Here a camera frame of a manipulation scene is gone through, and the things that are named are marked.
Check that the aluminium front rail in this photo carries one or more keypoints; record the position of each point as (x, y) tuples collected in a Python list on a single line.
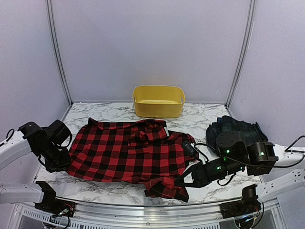
[(90, 215)]

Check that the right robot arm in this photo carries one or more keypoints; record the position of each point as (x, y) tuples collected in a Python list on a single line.
[(234, 155)]

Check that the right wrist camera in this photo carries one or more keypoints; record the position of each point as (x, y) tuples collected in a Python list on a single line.
[(189, 150)]

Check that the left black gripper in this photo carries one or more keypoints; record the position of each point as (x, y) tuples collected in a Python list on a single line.
[(62, 166)]

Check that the dark green plaid skirt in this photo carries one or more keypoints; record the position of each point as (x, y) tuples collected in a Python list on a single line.
[(252, 132)]

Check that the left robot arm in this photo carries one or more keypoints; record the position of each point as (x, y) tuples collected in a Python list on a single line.
[(46, 143)]

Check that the red black plaid shirt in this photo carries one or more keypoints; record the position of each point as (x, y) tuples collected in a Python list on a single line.
[(143, 152)]

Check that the yellow plastic basket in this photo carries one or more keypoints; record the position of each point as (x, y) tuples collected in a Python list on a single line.
[(158, 101)]

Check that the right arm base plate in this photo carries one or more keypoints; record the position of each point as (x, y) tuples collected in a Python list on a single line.
[(238, 208)]

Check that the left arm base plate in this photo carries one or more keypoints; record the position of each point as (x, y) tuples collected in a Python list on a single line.
[(57, 207)]

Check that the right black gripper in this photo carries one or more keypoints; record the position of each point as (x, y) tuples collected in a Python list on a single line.
[(201, 179)]

